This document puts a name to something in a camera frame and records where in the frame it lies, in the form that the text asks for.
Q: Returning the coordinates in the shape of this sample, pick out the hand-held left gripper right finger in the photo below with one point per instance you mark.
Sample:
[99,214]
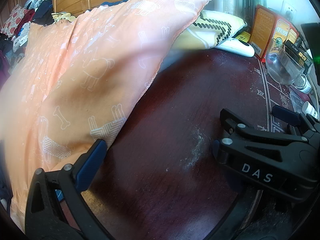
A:
[246,205]

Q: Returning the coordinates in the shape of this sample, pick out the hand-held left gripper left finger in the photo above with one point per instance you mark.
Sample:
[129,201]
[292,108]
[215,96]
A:
[91,160]

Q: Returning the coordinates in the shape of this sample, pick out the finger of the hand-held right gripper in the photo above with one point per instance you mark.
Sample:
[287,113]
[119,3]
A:
[232,122]
[285,116]

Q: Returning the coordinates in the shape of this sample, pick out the pile of clothes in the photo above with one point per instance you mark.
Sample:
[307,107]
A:
[37,7]

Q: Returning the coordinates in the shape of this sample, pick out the small white bottle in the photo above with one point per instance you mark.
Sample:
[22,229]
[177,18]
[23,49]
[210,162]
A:
[310,108]

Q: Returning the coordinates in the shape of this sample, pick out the small glass bottle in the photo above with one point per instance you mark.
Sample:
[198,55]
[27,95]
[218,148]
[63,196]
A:
[303,85]

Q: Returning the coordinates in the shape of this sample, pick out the black labelled box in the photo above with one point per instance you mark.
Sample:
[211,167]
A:
[301,55]

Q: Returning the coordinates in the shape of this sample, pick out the white plastic device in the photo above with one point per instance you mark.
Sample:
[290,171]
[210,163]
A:
[237,48]

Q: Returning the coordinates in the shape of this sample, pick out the black device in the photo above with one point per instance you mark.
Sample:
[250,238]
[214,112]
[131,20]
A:
[312,37]

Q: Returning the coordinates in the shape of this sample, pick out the red green printed box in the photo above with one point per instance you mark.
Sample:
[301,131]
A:
[283,32]

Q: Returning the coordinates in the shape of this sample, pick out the orange cardboard box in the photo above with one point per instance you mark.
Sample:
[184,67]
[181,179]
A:
[261,30]

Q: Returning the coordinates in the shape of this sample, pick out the orange printed blanket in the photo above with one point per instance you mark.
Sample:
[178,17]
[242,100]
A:
[75,67]

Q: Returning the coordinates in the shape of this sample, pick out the yellow pillow black pattern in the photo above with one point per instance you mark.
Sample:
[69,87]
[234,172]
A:
[212,30]

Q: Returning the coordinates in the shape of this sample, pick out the metal canister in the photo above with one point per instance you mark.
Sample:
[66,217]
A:
[227,1]

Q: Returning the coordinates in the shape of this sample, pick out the yellow printed cloth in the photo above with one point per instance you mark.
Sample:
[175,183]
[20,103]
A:
[62,17]

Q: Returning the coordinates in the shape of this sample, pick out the red dotted floral pillow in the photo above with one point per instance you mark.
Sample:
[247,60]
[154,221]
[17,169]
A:
[15,20]

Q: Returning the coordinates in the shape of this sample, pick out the white wall socket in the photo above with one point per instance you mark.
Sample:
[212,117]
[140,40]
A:
[290,10]

